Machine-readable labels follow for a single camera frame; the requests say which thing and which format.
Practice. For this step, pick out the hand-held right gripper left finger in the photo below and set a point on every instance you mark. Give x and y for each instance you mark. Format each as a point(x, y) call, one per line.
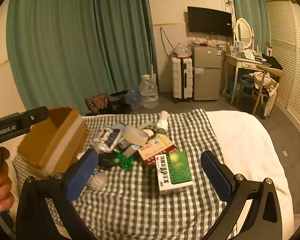
point(82, 177)

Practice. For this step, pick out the white suitcase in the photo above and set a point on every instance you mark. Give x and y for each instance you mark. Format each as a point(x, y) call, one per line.
point(182, 78)

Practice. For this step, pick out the round white jar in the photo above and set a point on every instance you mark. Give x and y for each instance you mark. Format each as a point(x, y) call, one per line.
point(148, 133)

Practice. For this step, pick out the black wall television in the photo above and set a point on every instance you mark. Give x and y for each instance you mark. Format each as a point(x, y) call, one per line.
point(210, 21)

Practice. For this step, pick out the person's left hand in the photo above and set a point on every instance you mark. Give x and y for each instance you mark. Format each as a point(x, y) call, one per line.
point(2, 187)

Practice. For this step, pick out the small photo frame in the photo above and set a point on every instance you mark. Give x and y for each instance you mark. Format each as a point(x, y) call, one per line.
point(239, 46)

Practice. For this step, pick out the white louvered wardrobe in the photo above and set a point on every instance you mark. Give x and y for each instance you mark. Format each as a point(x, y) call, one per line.
point(290, 55)

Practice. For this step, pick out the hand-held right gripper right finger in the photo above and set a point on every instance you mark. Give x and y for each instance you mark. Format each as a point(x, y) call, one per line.
point(215, 177)

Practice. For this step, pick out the green foil packet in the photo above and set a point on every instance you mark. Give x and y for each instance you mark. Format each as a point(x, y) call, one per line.
point(122, 162)

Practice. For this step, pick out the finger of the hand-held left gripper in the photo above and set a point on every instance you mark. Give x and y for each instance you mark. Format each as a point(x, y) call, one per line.
point(37, 115)

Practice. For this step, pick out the clear water jug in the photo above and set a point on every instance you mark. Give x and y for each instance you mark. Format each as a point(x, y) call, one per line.
point(148, 91)

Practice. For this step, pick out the small black device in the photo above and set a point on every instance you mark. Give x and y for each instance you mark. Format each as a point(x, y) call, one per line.
point(105, 160)

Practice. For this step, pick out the brown cardboard box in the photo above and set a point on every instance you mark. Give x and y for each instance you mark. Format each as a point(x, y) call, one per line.
point(47, 147)

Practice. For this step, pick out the small white box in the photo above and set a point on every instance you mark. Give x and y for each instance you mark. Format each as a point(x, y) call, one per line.
point(130, 150)

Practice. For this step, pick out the floral fabric bag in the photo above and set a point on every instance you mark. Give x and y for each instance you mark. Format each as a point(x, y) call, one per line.
point(97, 103)

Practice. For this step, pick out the pale yellow medicine box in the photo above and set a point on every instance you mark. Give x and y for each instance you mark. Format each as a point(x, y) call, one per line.
point(157, 142)

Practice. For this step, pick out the crushed blue water jug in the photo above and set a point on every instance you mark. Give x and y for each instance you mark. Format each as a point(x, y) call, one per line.
point(135, 97)

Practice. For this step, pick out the white round container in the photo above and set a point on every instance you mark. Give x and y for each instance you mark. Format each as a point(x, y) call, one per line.
point(97, 181)

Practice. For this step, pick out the wooden chair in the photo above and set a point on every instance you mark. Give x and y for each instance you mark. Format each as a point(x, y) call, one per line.
point(267, 80)

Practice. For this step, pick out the red white medicine box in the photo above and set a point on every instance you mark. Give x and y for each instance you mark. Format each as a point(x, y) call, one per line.
point(152, 158)

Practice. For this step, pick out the white dressing table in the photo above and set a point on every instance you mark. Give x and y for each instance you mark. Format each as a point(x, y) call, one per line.
point(240, 63)

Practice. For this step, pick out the blue cloth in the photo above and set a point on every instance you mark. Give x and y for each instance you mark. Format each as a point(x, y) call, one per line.
point(247, 83)

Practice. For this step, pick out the dark bags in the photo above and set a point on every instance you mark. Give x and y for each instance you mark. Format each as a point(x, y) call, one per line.
point(118, 103)

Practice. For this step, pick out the green medicine box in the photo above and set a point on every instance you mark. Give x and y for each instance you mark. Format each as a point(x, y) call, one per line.
point(176, 172)

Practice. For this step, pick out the green curtain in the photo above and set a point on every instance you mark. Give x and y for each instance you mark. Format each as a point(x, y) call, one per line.
point(250, 10)
point(72, 42)

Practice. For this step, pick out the beige cloth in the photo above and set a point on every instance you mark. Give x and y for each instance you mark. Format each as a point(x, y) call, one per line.
point(265, 82)

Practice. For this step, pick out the white cylindrical bottle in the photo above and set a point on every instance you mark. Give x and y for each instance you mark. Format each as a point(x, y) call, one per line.
point(162, 122)

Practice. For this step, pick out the black cloth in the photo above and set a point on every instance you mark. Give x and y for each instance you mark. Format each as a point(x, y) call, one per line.
point(272, 62)

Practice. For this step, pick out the clear plastic bag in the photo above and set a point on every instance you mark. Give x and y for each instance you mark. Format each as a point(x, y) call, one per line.
point(182, 51)

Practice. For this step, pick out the white blanket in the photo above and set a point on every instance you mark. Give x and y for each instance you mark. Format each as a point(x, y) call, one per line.
point(250, 145)

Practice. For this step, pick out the silver fridge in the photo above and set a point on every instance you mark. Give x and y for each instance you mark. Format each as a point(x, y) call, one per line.
point(206, 72)

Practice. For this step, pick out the oval white mirror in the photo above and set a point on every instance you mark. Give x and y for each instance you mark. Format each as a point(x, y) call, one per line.
point(243, 31)

